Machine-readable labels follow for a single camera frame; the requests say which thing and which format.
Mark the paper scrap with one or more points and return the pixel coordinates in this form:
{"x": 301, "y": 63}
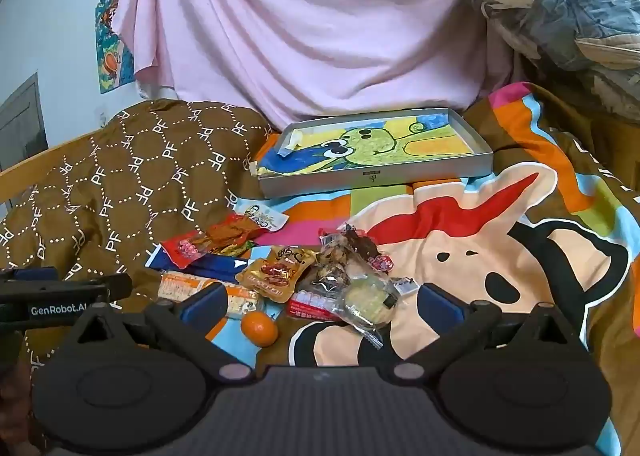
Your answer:
{"x": 292, "y": 141}

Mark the clear packet with brown nuts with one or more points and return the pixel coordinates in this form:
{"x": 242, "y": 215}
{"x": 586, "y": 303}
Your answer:
{"x": 331, "y": 261}

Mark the brown patterned pillow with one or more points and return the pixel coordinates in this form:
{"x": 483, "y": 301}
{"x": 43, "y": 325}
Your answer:
{"x": 125, "y": 175}

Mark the orange-white cracker packet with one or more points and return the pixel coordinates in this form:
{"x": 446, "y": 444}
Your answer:
{"x": 180, "y": 286}

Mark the clear packet with pale cake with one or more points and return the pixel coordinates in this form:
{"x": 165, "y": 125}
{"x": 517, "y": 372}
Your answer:
{"x": 367, "y": 306}

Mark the wall poster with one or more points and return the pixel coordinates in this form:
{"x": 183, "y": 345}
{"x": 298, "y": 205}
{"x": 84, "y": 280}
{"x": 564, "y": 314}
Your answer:
{"x": 112, "y": 40}

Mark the red-white snack packet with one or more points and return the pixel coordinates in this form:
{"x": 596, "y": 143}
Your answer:
{"x": 310, "y": 305}

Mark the printed cartoon blanket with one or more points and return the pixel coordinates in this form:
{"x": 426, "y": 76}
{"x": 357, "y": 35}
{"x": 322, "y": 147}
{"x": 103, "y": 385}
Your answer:
{"x": 500, "y": 246}

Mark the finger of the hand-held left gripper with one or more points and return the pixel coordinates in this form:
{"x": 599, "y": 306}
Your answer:
{"x": 119, "y": 286}

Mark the gold snack packet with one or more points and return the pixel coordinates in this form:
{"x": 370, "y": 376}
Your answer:
{"x": 277, "y": 272}

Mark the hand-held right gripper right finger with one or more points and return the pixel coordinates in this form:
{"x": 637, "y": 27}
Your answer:
{"x": 440, "y": 308}

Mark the plastic-wrapped bedding pile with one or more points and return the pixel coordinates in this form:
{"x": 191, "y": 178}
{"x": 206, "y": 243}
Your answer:
{"x": 560, "y": 10}

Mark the wooden bed frame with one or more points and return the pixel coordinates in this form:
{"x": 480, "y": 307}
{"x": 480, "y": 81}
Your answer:
{"x": 30, "y": 170}

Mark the mandarin orange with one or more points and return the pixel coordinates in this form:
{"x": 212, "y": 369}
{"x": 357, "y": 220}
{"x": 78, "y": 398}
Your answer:
{"x": 260, "y": 329}

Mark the dark blue snack packet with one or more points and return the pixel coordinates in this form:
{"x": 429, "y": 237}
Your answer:
{"x": 210, "y": 266}

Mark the dark meat packet red label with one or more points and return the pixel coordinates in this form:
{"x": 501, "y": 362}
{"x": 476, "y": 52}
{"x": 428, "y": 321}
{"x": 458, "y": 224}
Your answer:
{"x": 367, "y": 247}

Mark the pink cloth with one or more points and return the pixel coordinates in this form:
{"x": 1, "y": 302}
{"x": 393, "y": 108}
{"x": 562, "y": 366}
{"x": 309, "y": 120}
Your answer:
{"x": 300, "y": 25}

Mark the grey tray with drawing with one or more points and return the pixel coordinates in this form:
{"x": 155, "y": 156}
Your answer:
{"x": 380, "y": 145}

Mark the small clear snack packet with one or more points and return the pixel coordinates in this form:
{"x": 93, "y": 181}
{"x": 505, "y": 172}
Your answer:
{"x": 406, "y": 286}

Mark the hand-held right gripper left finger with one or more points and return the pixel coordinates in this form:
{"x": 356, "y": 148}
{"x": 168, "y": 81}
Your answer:
{"x": 206, "y": 307}

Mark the white-top dried tofu packet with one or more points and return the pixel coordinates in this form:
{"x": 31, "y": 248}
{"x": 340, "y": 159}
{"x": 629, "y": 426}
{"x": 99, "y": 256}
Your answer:
{"x": 240, "y": 231}

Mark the red snack packet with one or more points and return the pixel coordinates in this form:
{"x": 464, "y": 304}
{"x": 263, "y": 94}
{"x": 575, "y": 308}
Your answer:
{"x": 184, "y": 248}

